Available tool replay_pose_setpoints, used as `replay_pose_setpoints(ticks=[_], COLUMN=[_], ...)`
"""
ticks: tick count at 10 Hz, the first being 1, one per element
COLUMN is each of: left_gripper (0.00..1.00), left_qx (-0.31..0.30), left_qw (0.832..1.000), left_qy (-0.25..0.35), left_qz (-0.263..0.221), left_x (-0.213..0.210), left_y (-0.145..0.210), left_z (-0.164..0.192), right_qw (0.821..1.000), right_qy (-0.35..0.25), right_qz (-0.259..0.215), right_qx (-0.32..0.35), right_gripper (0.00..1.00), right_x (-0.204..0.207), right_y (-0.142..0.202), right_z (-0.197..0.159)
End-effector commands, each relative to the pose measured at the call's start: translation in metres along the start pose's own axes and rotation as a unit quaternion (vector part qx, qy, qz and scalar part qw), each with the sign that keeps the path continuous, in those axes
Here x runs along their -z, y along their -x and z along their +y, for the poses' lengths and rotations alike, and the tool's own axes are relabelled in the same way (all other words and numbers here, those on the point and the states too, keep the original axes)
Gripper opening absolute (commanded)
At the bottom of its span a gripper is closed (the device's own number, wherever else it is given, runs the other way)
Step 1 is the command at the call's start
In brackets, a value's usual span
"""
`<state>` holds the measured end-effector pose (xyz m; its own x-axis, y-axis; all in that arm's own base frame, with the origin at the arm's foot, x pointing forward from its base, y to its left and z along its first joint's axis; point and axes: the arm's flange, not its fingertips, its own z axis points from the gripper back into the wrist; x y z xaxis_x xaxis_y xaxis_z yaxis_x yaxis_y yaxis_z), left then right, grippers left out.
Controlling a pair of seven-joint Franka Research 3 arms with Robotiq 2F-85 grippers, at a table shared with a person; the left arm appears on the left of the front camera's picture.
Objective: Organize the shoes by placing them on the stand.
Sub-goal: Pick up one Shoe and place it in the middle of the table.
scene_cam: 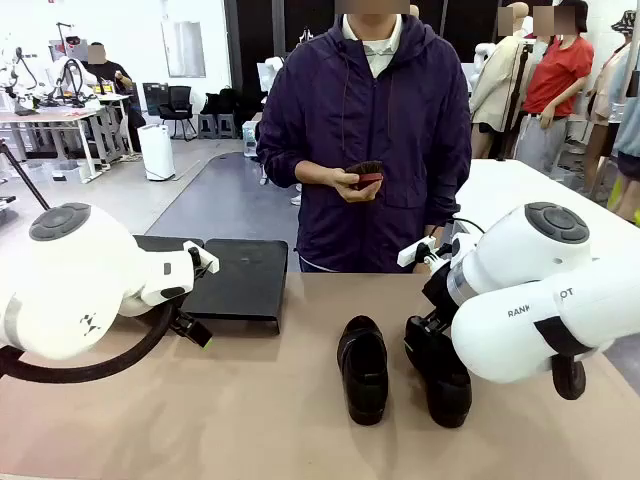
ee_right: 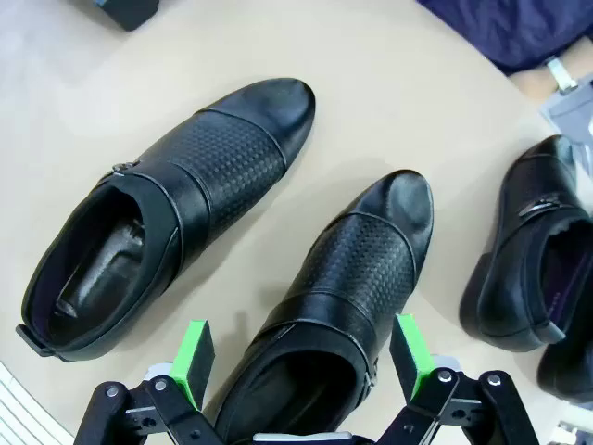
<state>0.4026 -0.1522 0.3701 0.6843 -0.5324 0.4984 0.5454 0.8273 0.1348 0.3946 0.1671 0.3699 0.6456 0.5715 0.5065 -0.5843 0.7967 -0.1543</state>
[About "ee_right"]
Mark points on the person in purple jacket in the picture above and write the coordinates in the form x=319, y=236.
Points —
x=509, y=28

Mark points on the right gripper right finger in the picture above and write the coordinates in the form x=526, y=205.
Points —
x=410, y=361

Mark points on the black buckle leather shoe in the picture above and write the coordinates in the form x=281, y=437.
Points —
x=570, y=371
x=519, y=259

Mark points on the person's left forearm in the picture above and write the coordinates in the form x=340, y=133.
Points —
x=581, y=62

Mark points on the black woven-texture leather shoe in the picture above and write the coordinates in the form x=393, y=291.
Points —
x=231, y=153
x=361, y=259

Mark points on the silver wristwatch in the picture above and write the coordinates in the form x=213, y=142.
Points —
x=563, y=74

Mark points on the black plastic shoe insert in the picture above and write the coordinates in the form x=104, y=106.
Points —
x=106, y=269

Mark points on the person's left hand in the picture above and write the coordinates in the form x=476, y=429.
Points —
x=535, y=85

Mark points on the white slotted base plate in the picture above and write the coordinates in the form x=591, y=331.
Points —
x=23, y=408

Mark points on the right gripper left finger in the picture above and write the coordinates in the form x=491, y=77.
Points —
x=192, y=366

